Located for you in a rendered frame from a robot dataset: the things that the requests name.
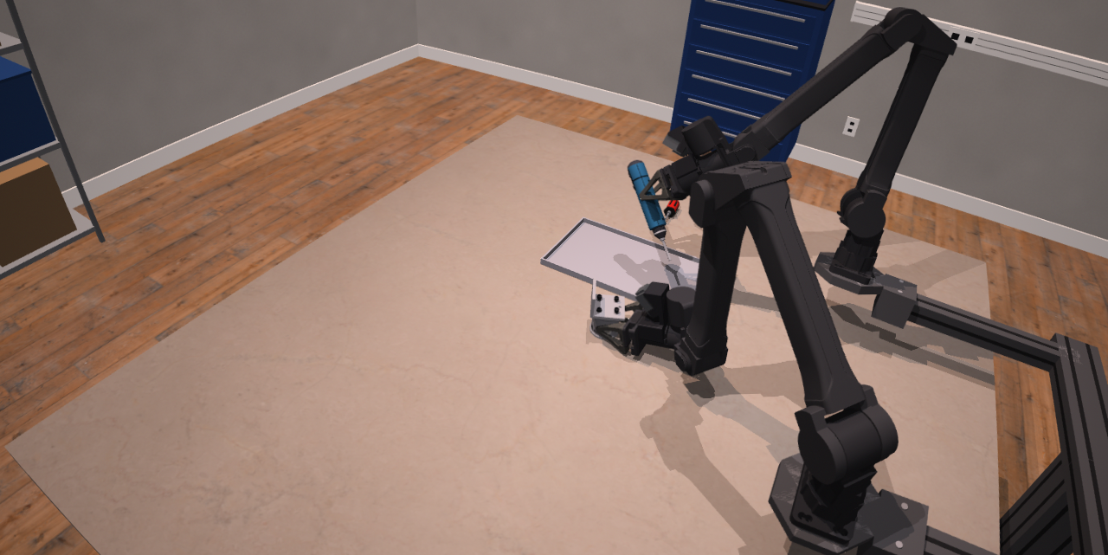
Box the dark blue electric screwdriver barrel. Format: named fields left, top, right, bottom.
left=628, top=160, right=671, bottom=261

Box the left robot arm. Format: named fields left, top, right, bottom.
left=635, top=161, right=899, bottom=545

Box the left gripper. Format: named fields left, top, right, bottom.
left=596, top=301, right=667, bottom=356

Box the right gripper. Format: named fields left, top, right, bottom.
left=639, top=165, right=701, bottom=201

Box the grey l-shaped bracket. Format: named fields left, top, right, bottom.
left=589, top=277, right=625, bottom=321

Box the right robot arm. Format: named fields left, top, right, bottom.
left=661, top=7, right=957, bottom=285

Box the red screwdriver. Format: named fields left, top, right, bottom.
left=664, top=201, right=680, bottom=220

